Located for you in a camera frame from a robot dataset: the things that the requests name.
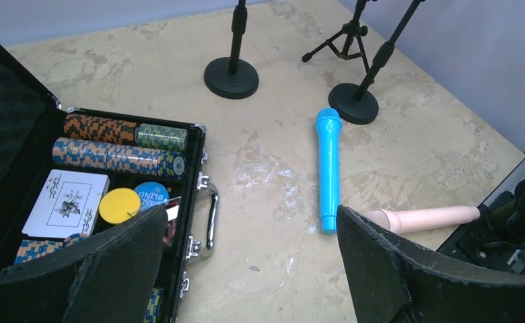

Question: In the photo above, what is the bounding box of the black round-base stand right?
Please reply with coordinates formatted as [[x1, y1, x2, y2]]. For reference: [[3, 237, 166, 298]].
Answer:
[[328, 0, 423, 124]]

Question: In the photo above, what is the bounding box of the green chip stack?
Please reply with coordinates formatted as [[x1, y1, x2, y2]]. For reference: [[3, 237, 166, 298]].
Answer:
[[135, 123, 188, 151]]

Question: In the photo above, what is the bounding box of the black round-base stand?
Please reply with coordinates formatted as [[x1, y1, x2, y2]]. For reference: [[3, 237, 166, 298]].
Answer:
[[203, 0, 259, 100], [328, 0, 423, 124]]

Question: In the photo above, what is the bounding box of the aluminium frame rail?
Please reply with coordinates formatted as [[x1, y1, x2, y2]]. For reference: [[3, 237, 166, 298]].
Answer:
[[481, 158, 525, 207]]

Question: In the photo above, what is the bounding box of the pink microphone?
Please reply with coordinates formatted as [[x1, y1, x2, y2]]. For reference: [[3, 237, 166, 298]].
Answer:
[[363, 205, 481, 234]]

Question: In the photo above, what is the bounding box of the black poker chip case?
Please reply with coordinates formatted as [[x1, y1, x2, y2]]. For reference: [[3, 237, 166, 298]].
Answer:
[[0, 45, 219, 322]]

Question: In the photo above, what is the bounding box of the yellow round chip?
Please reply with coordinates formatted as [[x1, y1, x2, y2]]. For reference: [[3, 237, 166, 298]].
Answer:
[[98, 188, 141, 225]]

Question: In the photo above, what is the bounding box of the blue blind button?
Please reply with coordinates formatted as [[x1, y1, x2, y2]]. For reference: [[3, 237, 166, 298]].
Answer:
[[134, 182, 170, 211]]

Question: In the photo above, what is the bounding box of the blue microphone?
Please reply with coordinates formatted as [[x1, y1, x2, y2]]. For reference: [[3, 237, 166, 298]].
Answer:
[[315, 108, 343, 235]]

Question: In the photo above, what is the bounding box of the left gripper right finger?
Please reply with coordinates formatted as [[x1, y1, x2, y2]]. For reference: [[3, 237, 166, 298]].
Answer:
[[337, 206, 525, 322]]

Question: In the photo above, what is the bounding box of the black tripod shock-mount stand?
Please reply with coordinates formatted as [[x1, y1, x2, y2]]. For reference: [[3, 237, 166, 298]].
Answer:
[[302, 0, 370, 73]]

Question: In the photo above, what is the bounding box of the black round-base stand rear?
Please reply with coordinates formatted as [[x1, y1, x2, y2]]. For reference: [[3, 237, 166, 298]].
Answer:
[[203, 0, 259, 100]]

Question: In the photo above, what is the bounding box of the white playing card deck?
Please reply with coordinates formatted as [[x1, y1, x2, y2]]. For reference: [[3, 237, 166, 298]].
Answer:
[[22, 169, 110, 239]]

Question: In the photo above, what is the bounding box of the orange black chip row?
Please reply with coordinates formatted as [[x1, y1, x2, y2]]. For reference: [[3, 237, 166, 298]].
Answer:
[[63, 114, 139, 145]]

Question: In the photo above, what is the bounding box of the blue tan chip row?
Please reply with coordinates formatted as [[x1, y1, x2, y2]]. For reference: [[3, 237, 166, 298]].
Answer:
[[52, 137, 187, 180]]

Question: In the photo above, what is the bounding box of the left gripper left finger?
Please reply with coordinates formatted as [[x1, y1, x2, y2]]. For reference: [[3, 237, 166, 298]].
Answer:
[[0, 206, 168, 322]]

